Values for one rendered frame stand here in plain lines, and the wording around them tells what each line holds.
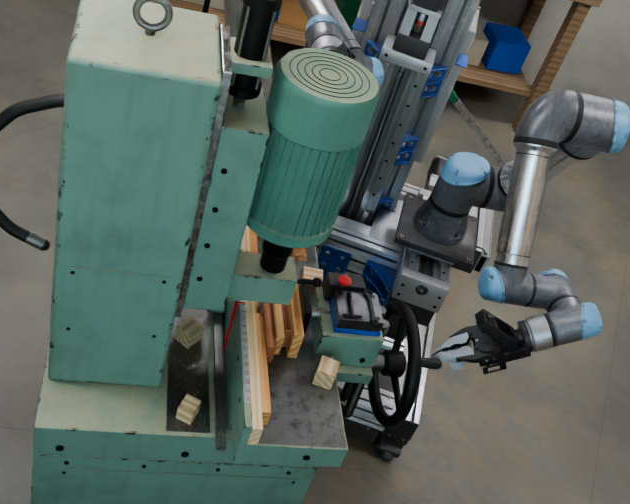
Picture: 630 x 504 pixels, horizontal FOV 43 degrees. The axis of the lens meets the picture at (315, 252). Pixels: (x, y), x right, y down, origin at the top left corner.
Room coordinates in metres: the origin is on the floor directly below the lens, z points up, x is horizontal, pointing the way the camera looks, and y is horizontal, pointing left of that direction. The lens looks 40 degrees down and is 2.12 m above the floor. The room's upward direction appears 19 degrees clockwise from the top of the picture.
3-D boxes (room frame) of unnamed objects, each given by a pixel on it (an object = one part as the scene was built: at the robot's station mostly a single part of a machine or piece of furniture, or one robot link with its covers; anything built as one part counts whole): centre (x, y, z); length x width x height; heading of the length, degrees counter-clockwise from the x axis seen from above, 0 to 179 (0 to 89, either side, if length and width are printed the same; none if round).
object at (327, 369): (1.09, -0.10, 0.92); 0.04 x 0.04 x 0.04; 88
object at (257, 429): (1.17, 0.09, 0.92); 0.60 x 0.02 x 0.05; 19
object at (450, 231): (1.84, -0.31, 0.87); 0.15 x 0.15 x 0.10
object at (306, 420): (1.21, -0.03, 0.87); 0.61 x 0.30 x 0.06; 19
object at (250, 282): (1.17, 0.09, 1.03); 0.14 x 0.07 x 0.09; 109
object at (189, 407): (0.97, 0.13, 0.82); 0.04 x 0.03 x 0.04; 171
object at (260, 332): (1.23, 0.09, 0.92); 0.63 x 0.02 x 0.04; 19
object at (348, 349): (1.24, -0.11, 0.91); 0.15 x 0.14 x 0.09; 19
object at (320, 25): (1.60, 0.13, 1.35); 0.11 x 0.08 x 0.09; 19
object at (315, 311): (1.21, -0.04, 0.95); 0.09 x 0.07 x 0.09; 19
